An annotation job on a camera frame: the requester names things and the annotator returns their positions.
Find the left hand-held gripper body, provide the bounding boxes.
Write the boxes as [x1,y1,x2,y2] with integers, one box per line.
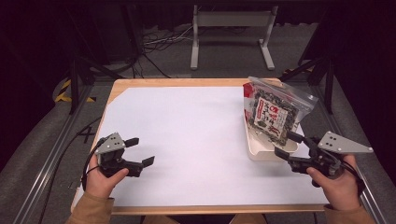
[94,133,144,179]

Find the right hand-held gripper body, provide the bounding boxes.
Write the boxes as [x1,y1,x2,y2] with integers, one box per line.
[289,131,375,180]

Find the white plastic box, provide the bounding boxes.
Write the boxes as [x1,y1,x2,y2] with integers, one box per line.
[243,105,301,162]

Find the clear dried seaweed packet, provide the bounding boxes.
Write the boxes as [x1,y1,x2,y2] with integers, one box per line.
[247,76,319,149]

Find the person's left hand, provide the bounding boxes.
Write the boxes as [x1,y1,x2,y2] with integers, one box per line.
[85,152,130,200]

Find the person's right hand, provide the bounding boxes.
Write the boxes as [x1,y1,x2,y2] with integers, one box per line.
[306,154,362,211]

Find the black tripod stand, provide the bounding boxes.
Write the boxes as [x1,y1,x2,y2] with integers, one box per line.
[279,52,336,116]
[66,46,125,116]

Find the person's tan trousers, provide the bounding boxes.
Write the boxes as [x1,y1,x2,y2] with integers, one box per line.
[141,214,266,224]

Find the white metal stand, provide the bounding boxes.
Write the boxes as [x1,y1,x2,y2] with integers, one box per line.
[190,4,279,71]

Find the left hand-held gripper cable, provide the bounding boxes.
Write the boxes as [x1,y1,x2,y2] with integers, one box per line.
[80,138,106,191]

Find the hand-held gripper cable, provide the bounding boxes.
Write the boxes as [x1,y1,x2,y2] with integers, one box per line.
[340,160,367,196]
[80,138,106,191]

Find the right hand-held gripper cable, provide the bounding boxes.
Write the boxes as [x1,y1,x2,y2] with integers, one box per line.
[340,160,367,196]

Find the black floor cable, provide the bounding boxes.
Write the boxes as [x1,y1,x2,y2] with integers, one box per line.
[36,116,104,224]

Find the aluminium floor rail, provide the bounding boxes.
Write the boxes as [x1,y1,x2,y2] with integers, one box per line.
[311,83,391,224]
[12,83,94,224]

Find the bundle of floor cables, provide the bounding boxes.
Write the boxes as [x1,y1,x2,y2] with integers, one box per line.
[132,24,194,79]

